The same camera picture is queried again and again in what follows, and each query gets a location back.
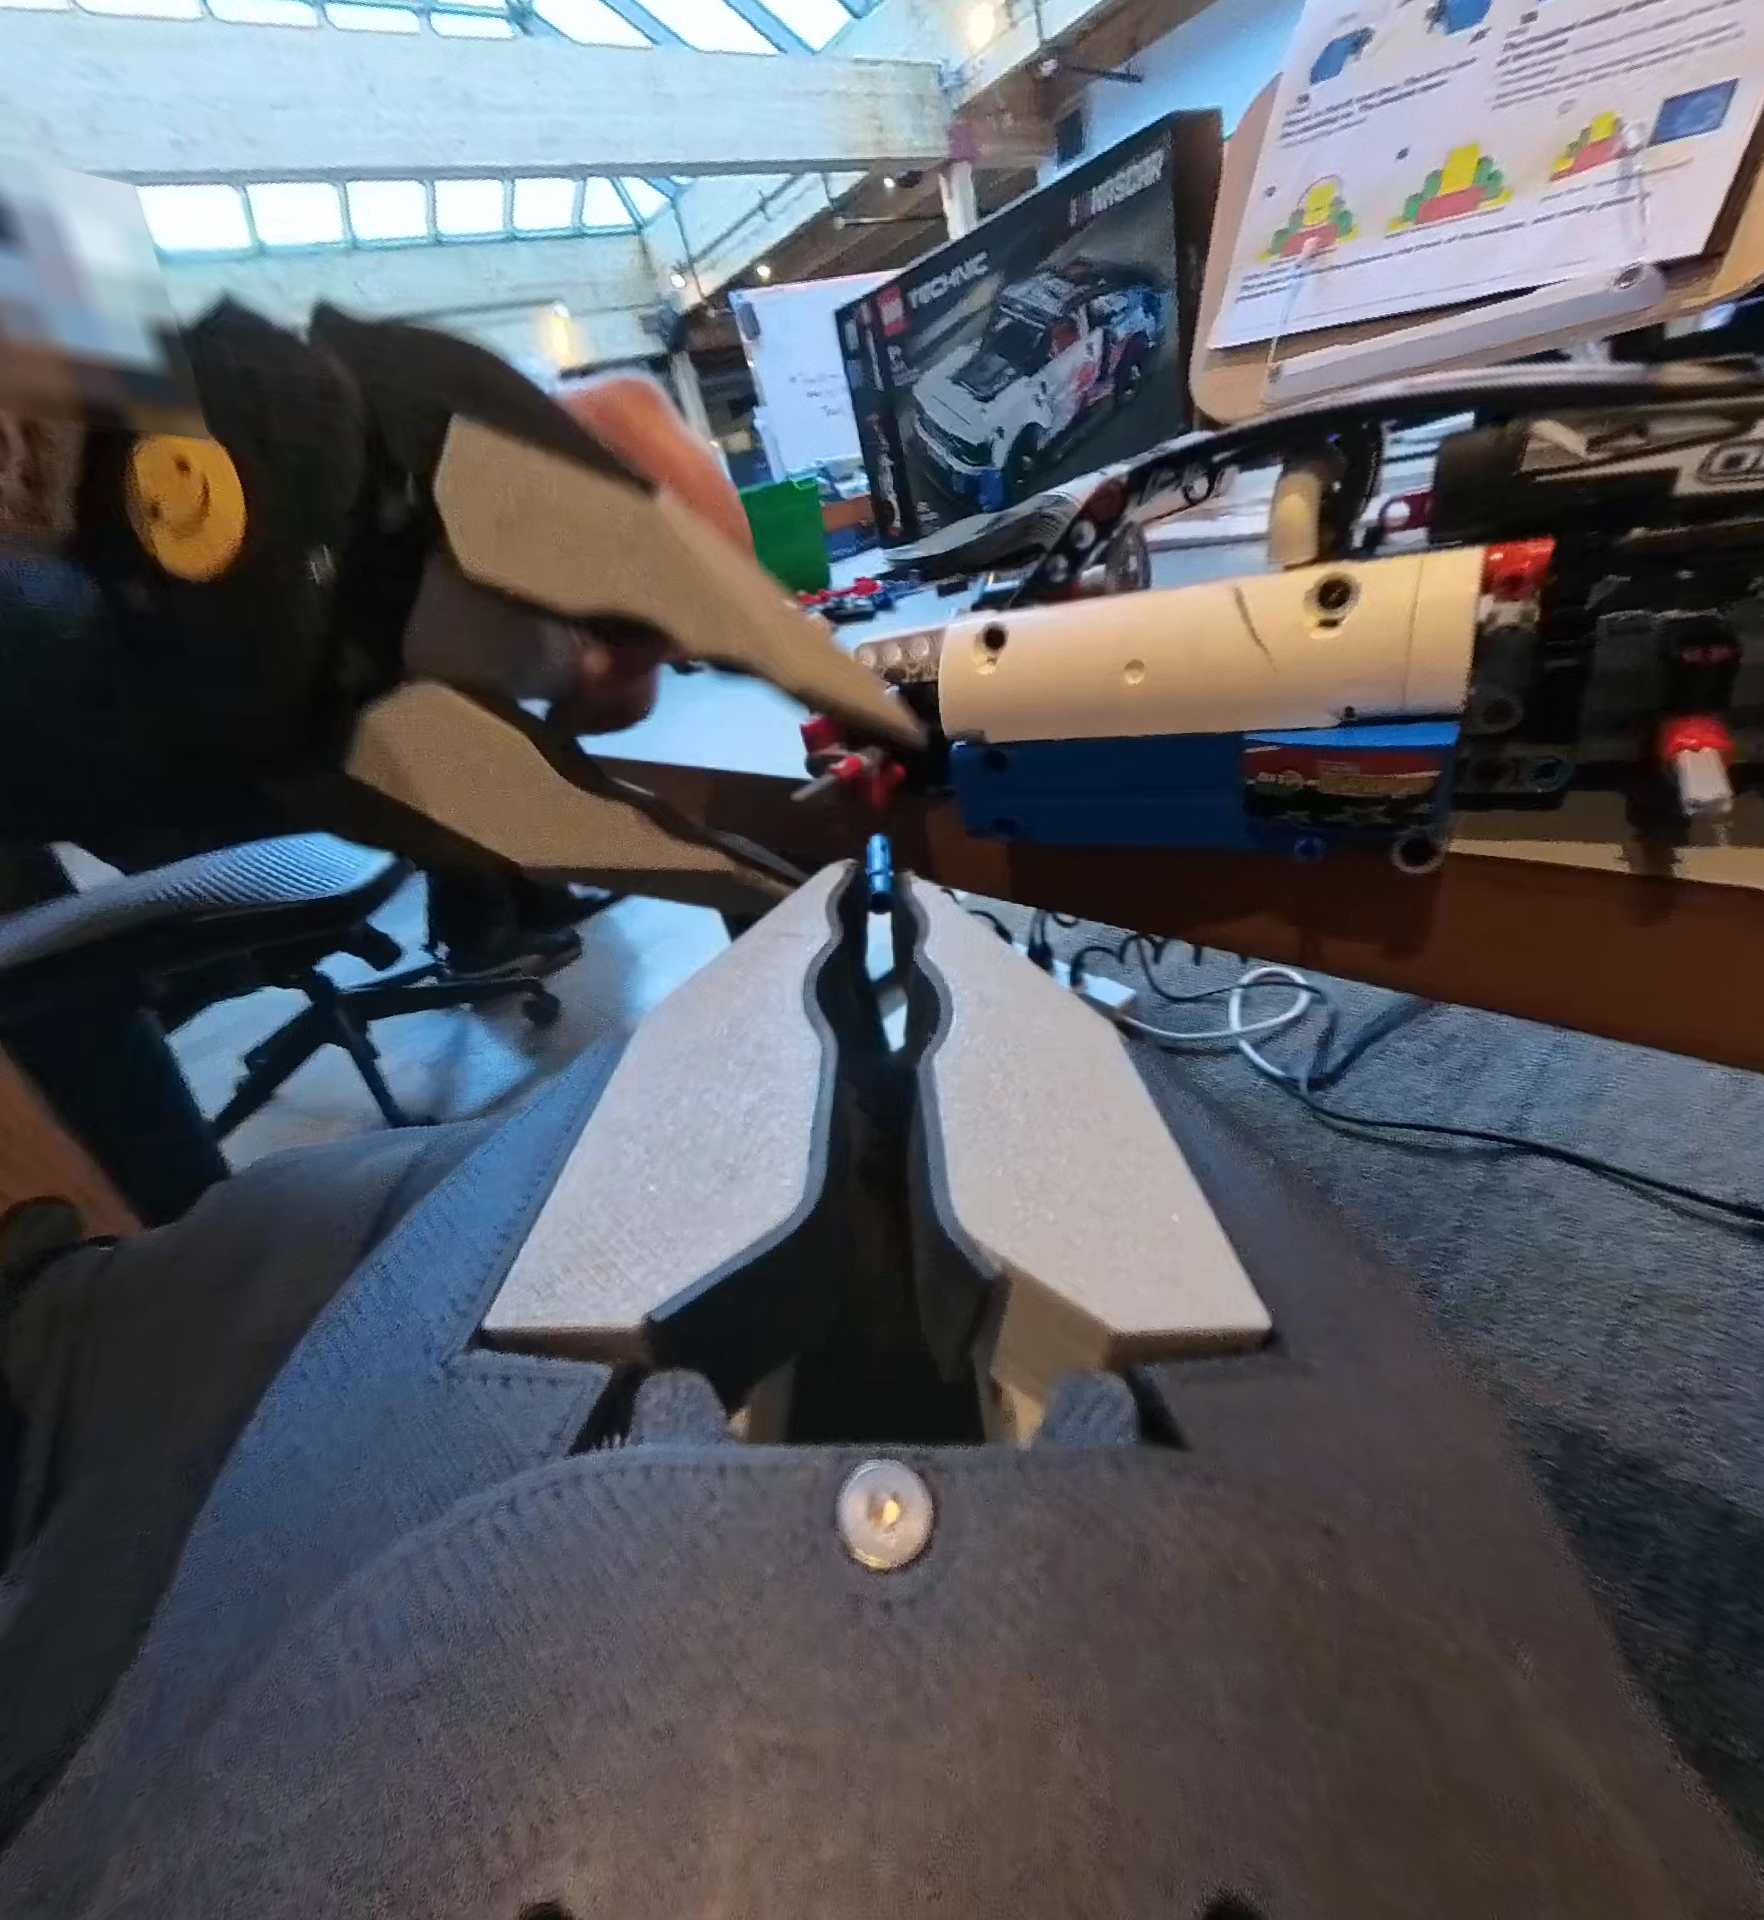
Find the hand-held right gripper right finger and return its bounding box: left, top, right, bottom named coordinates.
left=892, top=879, right=1281, bottom=1448

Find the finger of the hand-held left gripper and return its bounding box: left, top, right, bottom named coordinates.
left=426, top=417, right=928, bottom=750
left=342, top=681, right=811, bottom=916

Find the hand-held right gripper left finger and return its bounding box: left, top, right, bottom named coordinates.
left=478, top=857, right=863, bottom=1415

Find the toy brick car model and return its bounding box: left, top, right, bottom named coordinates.
left=800, top=353, right=1764, bottom=879

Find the person's left hand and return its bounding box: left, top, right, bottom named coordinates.
left=529, top=372, right=756, bottom=743

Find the green plastic bin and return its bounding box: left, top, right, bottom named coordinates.
left=738, top=475, right=832, bottom=601

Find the white power strip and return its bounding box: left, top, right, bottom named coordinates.
left=1032, top=926, right=1140, bottom=1028

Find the whiteboard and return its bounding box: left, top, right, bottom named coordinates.
left=729, top=281, right=901, bottom=486

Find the grey mesh office chair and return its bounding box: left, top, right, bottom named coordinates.
left=0, top=828, right=575, bottom=1223

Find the black toy car box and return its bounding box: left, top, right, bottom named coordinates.
left=832, top=109, right=1226, bottom=553

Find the person's leg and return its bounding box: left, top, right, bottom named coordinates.
left=0, top=1112, right=625, bottom=1633

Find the white cable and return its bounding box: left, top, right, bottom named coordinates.
left=1125, top=967, right=1331, bottom=1084

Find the thin black cable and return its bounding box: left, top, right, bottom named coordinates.
left=1294, top=986, right=1764, bottom=1250

